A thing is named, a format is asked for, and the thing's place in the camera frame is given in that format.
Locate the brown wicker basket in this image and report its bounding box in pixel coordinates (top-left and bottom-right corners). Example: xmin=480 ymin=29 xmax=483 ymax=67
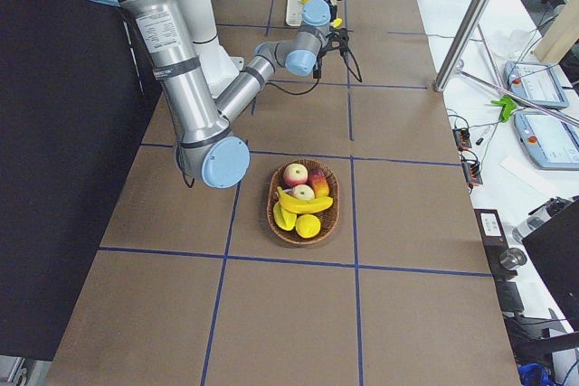
xmin=266 ymin=158 xmax=340 ymax=246

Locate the white bear-print tray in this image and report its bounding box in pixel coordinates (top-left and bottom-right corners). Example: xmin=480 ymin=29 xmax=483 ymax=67
xmin=285 ymin=0 xmax=305 ymax=27

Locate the pink apple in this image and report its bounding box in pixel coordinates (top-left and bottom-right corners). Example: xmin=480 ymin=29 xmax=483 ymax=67
xmin=291 ymin=184 xmax=316 ymax=201
xmin=282 ymin=163 xmax=308 ymax=188

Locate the red yellow peach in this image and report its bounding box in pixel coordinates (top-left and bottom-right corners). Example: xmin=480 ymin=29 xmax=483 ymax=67
xmin=308 ymin=168 xmax=330 ymax=198

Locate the yellow lemon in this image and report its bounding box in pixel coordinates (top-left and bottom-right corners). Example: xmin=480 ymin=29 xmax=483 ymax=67
xmin=295 ymin=214 xmax=321 ymax=240

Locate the orange black adapter upper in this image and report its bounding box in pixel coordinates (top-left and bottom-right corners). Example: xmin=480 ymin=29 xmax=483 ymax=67
xmin=452 ymin=127 xmax=472 ymax=151

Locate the orange black adapter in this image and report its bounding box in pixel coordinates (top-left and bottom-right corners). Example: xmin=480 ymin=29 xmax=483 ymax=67
xmin=461 ymin=161 xmax=483 ymax=188
xmin=452 ymin=127 xmax=472 ymax=151

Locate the orange black adapter lower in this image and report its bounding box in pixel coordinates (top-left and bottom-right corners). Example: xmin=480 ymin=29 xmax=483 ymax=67
xmin=461 ymin=161 xmax=483 ymax=188

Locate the green plastic clamp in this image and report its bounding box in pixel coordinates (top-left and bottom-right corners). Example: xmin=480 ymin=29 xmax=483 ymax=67
xmin=490 ymin=95 xmax=517 ymax=123

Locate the upper teach pendant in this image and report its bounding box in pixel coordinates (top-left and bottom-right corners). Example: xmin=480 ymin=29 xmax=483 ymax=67
xmin=504 ymin=61 xmax=569 ymax=109

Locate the teach pendant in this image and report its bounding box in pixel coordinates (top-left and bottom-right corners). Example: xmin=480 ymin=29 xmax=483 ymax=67
xmin=513 ymin=111 xmax=578 ymax=171
xmin=504 ymin=61 xmax=569 ymax=109

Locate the lower teach pendant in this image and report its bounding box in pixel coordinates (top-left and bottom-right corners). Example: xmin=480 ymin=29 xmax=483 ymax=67
xmin=513 ymin=111 xmax=578 ymax=171

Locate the black monitor corner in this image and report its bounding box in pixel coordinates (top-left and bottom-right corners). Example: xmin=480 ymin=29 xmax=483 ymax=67
xmin=523 ymin=201 xmax=578 ymax=331

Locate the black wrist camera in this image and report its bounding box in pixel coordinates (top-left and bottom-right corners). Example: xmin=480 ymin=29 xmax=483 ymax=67
xmin=327 ymin=28 xmax=350 ymax=57

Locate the white camera pole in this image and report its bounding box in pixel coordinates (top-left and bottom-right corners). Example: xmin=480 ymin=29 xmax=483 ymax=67
xmin=178 ymin=0 xmax=244 ymax=99

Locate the aluminium frame post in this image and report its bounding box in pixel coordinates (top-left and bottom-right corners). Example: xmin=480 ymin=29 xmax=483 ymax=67
xmin=433 ymin=0 xmax=489 ymax=92

